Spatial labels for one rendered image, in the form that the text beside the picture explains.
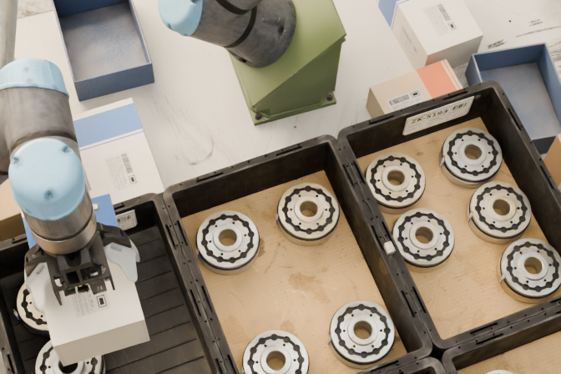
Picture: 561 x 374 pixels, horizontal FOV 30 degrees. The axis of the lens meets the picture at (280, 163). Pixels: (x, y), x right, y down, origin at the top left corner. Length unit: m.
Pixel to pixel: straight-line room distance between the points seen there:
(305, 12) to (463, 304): 0.58
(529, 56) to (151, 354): 0.94
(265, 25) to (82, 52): 0.41
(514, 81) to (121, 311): 1.02
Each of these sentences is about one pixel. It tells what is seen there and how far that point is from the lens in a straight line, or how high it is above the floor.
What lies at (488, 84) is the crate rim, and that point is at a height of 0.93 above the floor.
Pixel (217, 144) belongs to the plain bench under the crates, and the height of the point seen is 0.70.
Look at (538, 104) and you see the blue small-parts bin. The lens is 2.08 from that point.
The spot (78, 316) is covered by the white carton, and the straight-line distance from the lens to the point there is 1.39.
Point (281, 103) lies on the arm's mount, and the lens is 1.95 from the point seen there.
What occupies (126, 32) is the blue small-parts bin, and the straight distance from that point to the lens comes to 2.10.
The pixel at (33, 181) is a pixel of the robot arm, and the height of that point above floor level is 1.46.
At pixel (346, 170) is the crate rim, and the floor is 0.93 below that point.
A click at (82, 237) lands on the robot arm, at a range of 1.20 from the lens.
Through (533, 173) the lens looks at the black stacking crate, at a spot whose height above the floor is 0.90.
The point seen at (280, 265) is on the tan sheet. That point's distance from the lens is 1.72.
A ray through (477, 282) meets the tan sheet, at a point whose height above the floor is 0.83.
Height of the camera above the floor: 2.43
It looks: 63 degrees down
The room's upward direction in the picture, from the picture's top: 4 degrees clockwise
